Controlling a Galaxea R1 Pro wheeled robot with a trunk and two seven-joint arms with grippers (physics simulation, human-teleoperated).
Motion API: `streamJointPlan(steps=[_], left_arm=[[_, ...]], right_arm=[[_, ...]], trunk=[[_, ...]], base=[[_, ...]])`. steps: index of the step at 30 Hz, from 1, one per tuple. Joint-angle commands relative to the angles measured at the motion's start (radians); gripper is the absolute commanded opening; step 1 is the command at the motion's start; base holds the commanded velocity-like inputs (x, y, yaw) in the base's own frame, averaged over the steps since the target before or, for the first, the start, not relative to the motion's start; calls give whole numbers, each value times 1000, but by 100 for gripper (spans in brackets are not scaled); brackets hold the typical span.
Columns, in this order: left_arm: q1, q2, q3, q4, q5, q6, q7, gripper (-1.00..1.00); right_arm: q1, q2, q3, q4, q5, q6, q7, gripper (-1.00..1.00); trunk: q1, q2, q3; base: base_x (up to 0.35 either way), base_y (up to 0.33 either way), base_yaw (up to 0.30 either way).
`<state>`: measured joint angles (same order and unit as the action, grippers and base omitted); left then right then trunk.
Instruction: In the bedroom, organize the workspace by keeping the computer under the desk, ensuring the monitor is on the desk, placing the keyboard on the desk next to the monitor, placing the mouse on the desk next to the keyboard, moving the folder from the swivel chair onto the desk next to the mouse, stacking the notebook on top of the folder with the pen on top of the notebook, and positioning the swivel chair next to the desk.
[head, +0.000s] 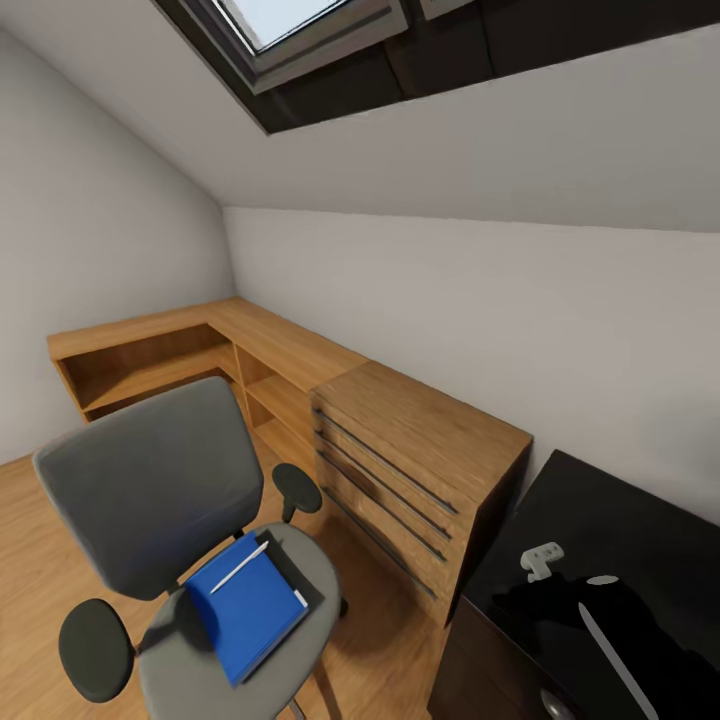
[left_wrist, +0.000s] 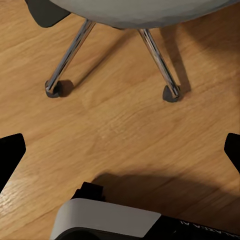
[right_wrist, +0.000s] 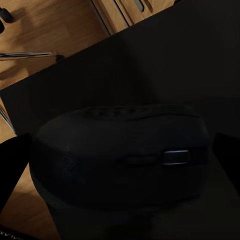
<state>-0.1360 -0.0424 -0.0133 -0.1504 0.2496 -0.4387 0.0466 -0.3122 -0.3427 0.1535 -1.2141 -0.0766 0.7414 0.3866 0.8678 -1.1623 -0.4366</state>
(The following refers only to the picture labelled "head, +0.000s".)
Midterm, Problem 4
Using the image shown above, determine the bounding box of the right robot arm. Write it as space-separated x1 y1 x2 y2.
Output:
492 542 720 720

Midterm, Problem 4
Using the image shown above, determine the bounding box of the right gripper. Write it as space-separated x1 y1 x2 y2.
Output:
492 571 570 626

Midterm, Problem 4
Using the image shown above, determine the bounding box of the swivel chair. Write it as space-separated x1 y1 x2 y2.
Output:
32 376 349 720

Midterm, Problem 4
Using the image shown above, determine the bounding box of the pen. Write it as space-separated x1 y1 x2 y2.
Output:
212 541 268 594

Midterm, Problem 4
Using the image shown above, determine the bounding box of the folder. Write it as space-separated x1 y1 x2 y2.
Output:
183 531 309 689

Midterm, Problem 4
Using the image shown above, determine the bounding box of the mouse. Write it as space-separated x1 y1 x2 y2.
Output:
493 576 527 594

